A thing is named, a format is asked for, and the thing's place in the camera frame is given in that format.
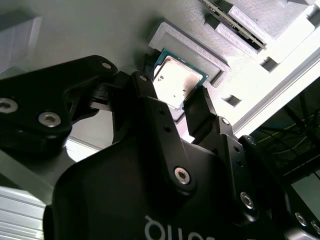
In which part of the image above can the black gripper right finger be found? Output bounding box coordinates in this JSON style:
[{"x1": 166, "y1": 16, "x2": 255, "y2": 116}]
[{"x1": 184, "y1": 86, "x2": 320, "y2": 233}]

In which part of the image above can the silver CPU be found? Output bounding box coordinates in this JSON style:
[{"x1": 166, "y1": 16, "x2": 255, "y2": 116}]
[{"x1": 152, "y1": 48, "x2": 209, "y2": 110}]

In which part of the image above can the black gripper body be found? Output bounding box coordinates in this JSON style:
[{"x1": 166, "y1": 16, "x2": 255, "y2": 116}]
[{"x1": 43, "y1": 139, "x2": 286, "y2": 240}]

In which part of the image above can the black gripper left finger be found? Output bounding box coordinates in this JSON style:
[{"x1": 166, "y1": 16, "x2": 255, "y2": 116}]
[{"x1": 0, "y1": 52, "x2": 199, "y2": 199}]

